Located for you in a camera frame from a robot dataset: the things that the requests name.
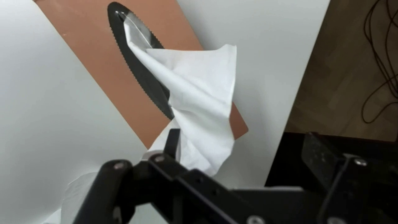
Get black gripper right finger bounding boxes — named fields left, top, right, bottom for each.
left=301, top=132, right=371, bottom=196

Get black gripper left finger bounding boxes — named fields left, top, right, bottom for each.
left=142, top=129, right=181, bottom=163

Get white tissue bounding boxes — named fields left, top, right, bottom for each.
left=124, top=14, right=238, bottom=176

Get brown tissue box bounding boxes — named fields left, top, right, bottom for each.
left=34, top=0, right=250, bottom=150

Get dark furniture beside table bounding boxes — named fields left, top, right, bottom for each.
left=265, top=132, right=398, bottom=191

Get black cables on floor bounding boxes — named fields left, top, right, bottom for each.
left=360, top=0, right=398, bottom=125

